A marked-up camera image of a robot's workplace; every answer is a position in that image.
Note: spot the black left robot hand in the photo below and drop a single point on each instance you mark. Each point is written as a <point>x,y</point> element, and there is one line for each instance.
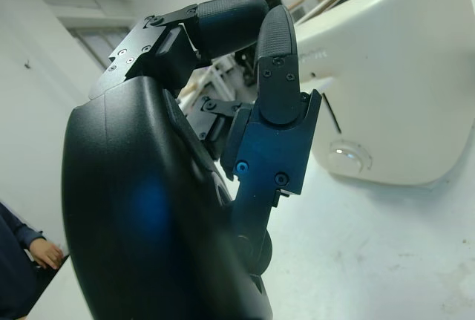
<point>148,205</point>

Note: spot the cream white toaster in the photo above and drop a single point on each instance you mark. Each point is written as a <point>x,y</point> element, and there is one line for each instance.
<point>393,75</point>

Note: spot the person in dark blue sleeves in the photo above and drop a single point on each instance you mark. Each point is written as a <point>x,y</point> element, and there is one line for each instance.
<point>15,260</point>

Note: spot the white office table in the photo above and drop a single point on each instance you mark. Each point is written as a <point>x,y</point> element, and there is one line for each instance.
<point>222,75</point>

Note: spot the grey framed window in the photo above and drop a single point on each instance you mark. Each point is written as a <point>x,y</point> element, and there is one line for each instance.
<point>96,38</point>

